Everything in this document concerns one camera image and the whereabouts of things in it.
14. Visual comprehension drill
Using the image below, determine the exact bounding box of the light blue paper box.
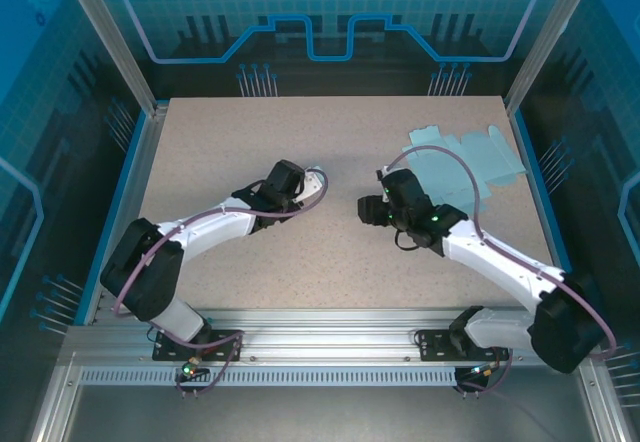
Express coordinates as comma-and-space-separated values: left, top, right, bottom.
407, 124, 530, 213

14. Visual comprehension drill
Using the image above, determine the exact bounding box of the blue table edge strip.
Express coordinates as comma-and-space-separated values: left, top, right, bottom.
74, 110, 151, 326
510, 110, 576, 283

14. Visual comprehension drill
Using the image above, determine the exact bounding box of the small LED connector board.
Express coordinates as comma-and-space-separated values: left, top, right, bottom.
180, 359, 210, 382
468, 361, 502, 379

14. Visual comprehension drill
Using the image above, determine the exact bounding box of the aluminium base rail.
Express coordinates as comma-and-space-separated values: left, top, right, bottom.
57, 306, 601, 369

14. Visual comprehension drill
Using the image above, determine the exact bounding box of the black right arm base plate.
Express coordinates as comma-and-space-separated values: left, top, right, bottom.
414, 328, 506, 363

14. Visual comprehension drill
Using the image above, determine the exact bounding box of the slotted aluminium cable duct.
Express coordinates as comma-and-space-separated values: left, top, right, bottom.
78, 366, 459, 388

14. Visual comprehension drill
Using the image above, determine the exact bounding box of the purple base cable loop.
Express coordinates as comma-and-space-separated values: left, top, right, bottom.
453, 336, 516, 399
174, 332, 246, 399

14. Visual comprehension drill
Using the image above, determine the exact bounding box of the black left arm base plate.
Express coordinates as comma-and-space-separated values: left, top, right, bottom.
152, 329, 245, 363

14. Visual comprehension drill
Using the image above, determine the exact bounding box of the aluminium frame post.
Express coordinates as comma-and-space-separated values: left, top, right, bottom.
55, 0, 170, 116
503, 0, 605, 112

